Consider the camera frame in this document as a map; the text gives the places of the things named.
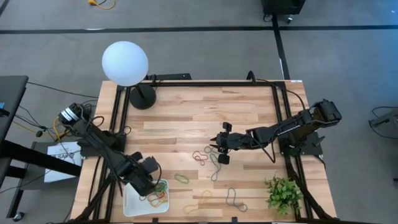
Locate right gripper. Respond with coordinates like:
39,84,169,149
210,122,255,166

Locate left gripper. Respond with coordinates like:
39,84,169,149
124,151,160,197

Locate green rubber band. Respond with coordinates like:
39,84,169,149
174,172,190,185
153,180,169,194

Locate white plastic bin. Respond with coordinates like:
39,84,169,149
123,179,170,218

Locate long grey rubber band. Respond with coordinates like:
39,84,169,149
203,146,223,182

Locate tan rubber band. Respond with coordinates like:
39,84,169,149
182,189,213,215

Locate green artificial plant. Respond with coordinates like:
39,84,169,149
264,175,304,218

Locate black power strip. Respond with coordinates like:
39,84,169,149
145,73,193,82

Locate white printed paper sheet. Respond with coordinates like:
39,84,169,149
44,141,83,184

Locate white globe table lamp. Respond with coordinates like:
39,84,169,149
101,40,157,110

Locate black desk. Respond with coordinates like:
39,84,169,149
0,75,82,218

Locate black wheeled cart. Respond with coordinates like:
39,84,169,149
262,0,307,24

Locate grey floor stand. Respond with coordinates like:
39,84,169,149
368,106,398,140

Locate black aluminium table frame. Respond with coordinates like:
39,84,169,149
73,80,338,224

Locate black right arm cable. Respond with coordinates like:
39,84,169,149
247,70,308,111

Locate yellow floor cable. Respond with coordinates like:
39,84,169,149
52,116,70,141

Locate black floor cable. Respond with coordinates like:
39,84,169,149
26,81,99,100

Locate yellow extension cable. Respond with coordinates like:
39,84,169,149
88,0,116,11

